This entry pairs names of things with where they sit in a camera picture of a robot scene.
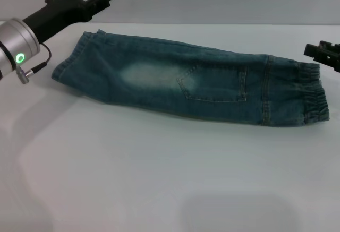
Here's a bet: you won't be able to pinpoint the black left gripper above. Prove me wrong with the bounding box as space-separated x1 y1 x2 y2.
22 0 116 43

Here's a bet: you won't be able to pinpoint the blue denim shorts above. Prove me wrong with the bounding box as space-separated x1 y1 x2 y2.
52 29 330 127

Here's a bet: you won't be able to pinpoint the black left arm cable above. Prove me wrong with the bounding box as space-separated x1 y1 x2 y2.
15 43 52 84

